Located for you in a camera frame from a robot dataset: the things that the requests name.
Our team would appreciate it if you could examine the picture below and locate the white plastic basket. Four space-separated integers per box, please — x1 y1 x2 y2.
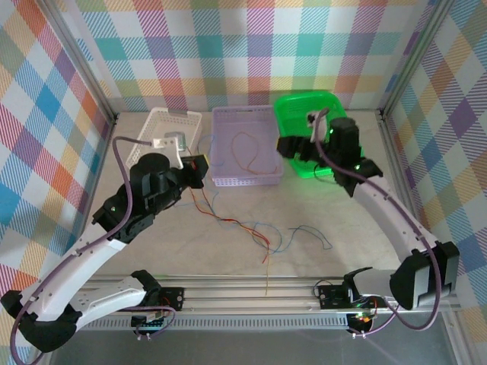
125 107 203 170

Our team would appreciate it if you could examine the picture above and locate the thin yellow wire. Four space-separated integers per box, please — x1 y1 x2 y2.
243 226 269 297
232 131 279 176

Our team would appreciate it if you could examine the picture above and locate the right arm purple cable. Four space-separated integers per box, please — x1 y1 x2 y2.
311 108 444 338

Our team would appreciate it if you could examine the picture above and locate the aluminium frame leg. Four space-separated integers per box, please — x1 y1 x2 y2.
443 311 471 365
33 341 62 365

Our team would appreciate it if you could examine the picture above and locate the green plastic basket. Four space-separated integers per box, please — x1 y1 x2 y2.
273 90 366 179

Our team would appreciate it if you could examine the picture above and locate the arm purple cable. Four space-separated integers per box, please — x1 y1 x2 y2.
7 136 178 365
311 108 444 338

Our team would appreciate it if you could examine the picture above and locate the thin blue wire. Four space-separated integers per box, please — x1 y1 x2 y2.
177 135 229 225
250 221 331 255

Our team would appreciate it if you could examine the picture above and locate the purple plastic basket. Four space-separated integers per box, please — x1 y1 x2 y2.
211 105 285 188

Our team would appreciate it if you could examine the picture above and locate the aluminium frame post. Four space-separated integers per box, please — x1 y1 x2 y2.
378 0 457 119
41 0 119 125

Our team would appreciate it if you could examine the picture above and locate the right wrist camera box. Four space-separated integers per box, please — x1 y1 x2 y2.
306 109 331 144

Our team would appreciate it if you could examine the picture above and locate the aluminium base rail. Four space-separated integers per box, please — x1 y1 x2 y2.
81 279 461 315

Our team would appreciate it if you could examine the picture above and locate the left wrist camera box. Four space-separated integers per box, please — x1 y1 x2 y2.
151 131 188 170

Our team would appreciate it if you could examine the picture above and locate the aluminium side rail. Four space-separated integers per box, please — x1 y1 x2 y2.
376 112 437 244

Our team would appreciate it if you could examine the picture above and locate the grey slotted cable duct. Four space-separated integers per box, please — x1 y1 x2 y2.
75 317 351 332

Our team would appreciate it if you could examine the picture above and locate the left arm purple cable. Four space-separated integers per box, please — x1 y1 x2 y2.
7 136 178 365

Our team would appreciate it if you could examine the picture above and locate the thin red wire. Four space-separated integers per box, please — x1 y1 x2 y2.
189 178 273 264

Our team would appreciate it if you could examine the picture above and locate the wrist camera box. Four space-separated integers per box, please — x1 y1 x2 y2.
151 131 188 170
306 109 331 144

